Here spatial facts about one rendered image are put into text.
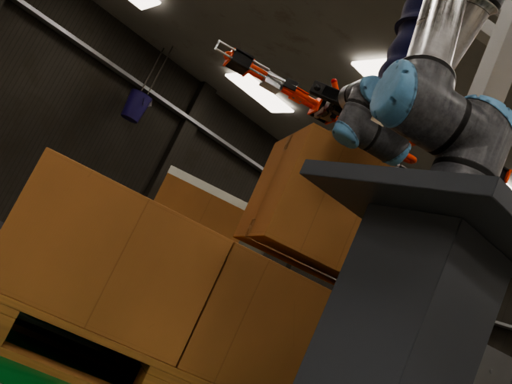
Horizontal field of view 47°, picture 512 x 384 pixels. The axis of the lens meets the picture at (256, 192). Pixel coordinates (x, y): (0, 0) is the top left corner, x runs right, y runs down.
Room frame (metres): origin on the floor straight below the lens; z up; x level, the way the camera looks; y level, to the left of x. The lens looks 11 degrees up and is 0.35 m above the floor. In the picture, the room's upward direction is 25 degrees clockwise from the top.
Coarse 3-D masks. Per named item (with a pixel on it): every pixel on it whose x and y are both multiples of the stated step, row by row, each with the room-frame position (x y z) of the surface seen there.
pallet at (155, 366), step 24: (0, 312) 1.63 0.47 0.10; (24, 312) 1.64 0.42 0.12; (0, 336) 1.63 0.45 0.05; (48, 336) 2.10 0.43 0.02; (96, 336) 1.70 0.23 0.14; (24, 360) 1.66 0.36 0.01; (48, 360) 1.73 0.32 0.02; (96, 360) 2.13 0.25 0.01; (120, 360) 2.15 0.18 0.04; (144, 360) 1.74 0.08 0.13
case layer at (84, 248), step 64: (64, 192) 1.63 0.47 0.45; (128, 192) 1.67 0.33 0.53; (0, 256) 1.61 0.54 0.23; (64, 256) 1.65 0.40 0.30; (128, 256) 1.69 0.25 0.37; (192, 256) 1.74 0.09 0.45; (256, 256) 1.79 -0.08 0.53; (64, 320) 1.67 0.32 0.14; (128, 320) 1.71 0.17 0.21; (192, 320) 1.76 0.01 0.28; (256, 320) 1.81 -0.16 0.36
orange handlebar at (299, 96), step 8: (224, 56) 1.89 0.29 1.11; (248, 72) 1.94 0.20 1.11; (264, 72) 1.90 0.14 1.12; (288, 88) 1.93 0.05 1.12; (296, 88) 1.94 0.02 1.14; (296, 96) 1.94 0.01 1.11; (304, 96) 1.94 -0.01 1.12; (304, 104) 2.00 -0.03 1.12; (312, 104) 1.96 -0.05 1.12; (336, 120) 2.02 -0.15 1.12; (408, 160) 2.10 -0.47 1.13; (416, 160) 2.08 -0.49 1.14
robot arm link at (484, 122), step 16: (480, 96) 1.26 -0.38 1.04; (480, 112) 1.24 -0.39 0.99; (496, 112) 1.24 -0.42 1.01; (464, 128) 1.23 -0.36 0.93; (480, 128) 1.23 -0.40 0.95; (496, 128) 1.24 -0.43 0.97; (448, 144) 1.25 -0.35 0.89; (464, 144) 1.24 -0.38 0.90; (480, 144) 1.24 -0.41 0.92; (496, 144) 1.24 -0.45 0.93; (480, 160) 1.23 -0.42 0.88; (496, 160) 1.24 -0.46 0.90
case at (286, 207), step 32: (320, 128) 1.80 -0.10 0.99; (288, 160) 1.89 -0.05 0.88; (320, 160) 1.81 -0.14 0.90; (352, 160) 1.84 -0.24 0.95; (256, 192) 2.13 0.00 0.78; (288, 192) 1.80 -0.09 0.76; (320, 192) 1.82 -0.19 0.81; (256, 224) 1.94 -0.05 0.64; (288, 224) 1.81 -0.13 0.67; (320, 224) 1.83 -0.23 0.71; (352, 224) 1.85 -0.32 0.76; (288, 256) 2.03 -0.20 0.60; (320, 256) 1.84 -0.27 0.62
